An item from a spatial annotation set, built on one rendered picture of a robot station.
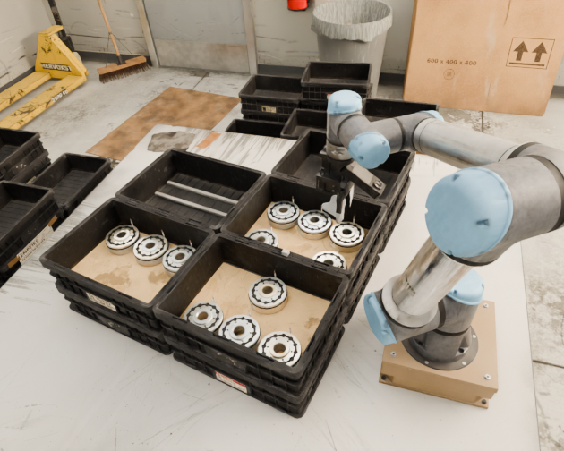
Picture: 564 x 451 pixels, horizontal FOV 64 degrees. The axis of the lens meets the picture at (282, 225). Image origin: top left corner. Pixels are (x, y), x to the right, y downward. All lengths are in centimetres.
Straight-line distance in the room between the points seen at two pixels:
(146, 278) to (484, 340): 92
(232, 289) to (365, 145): 56
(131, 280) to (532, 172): 106
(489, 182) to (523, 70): 321
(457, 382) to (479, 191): 65
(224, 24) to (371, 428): 366
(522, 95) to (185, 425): 330
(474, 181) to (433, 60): 316
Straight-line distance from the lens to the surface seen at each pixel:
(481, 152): 86
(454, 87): 382
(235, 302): 124
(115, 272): 142
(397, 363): 117
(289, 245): 137
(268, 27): 419
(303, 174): 164
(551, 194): 69
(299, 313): 120
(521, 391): 134
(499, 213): 64
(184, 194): 162
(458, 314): 107
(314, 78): 307
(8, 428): 142
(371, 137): 96
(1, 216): 246
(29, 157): 276
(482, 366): 122
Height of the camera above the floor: 180
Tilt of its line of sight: 43 degrees down
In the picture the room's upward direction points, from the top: 5 degrees counter-clockwise
